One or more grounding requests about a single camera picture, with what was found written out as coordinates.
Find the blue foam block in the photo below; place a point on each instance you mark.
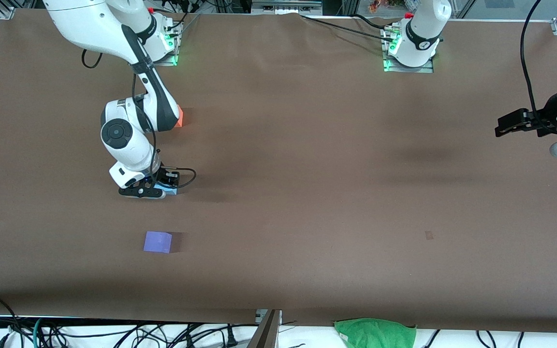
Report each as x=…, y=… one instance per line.
x=172, y=191

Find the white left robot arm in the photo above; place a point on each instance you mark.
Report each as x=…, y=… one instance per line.
x=423, y=29

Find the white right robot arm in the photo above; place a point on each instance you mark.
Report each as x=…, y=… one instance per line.
x=90, y=19

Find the orange foam block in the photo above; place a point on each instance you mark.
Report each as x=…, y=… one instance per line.
x=180, y=118

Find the purple foam block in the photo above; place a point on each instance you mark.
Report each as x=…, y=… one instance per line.
x=157, y=242

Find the brown table cover sheet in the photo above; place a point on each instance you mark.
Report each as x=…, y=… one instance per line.
x=307, y=145

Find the orange background object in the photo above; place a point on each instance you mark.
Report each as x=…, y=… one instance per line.
x=376, y=5

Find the silver bar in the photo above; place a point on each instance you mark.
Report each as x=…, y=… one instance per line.
x=283, y=6

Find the green cloth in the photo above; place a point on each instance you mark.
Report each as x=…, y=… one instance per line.
x=375, y=333

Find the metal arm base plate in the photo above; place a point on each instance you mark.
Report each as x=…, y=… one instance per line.
x=426, y=69
x=172, y=59

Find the aluminium profile post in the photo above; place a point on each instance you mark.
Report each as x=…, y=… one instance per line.
x=266, y=331

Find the aluminium frame profile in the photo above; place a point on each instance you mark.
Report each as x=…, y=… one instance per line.
x=7, y=10

